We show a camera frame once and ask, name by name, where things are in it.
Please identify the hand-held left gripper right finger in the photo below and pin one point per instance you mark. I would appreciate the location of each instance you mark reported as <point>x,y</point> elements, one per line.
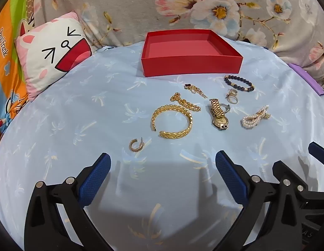
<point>231,177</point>

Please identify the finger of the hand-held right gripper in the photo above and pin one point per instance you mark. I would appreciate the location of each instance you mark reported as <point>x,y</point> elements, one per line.
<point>320,154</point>
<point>280,170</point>

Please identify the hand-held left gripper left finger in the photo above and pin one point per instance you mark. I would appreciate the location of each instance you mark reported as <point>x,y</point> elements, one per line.
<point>95,177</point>

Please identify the gold wristwatch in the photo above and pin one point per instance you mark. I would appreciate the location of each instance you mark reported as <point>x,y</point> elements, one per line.
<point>219,120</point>

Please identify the gold braided cuff bangle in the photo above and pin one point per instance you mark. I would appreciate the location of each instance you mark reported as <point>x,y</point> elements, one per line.
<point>186,129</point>

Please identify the red cardboard box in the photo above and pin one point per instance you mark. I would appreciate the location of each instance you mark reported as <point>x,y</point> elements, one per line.
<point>190,65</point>

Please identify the gold hoop earring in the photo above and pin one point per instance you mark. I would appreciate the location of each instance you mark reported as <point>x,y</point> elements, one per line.
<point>132,146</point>

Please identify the light blue palm print bedsheet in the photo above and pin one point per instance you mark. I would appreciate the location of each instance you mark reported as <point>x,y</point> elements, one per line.
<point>73,109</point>

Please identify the purple plastic object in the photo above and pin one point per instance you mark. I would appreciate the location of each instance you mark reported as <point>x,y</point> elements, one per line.
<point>308,78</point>

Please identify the white cat face pillow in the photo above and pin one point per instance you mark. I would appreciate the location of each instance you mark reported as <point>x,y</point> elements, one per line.
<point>47,60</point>

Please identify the colourful cartoon print cloth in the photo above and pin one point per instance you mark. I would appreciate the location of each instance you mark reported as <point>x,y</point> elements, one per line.
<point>7,57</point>

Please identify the grey floral blanket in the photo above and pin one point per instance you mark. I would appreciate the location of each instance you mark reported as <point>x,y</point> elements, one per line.
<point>125,5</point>

